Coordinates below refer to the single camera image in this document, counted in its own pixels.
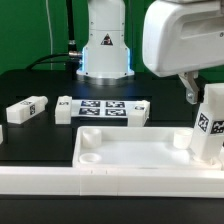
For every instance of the white desk top tray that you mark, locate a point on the white desk top tray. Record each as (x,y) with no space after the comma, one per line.
(137,148)

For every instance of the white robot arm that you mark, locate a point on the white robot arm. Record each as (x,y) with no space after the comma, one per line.
(106,59)

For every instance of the white front fence bar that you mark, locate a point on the white front fence bar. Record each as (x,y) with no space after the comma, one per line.
(95,181)

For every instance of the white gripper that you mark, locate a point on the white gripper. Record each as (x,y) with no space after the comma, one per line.
(182,38)

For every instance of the white marker base plate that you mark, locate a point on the white marker base plate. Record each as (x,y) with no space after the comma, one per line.
(136,112)

